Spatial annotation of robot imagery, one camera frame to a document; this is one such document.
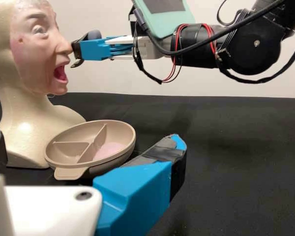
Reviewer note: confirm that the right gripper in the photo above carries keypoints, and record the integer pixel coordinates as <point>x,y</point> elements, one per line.
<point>151,49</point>

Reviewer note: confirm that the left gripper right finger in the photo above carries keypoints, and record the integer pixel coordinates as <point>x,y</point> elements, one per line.
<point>140,194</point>

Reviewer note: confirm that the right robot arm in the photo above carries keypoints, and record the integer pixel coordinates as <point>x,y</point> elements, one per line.
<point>248,46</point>

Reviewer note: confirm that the dummy head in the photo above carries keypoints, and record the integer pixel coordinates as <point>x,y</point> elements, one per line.
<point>27,61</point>

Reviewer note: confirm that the beige divided bowl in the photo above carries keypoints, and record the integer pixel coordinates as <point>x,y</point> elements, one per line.
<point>71,148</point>

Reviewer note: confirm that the right wrist camera phone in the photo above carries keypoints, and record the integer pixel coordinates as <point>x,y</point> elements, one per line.
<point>162,14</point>

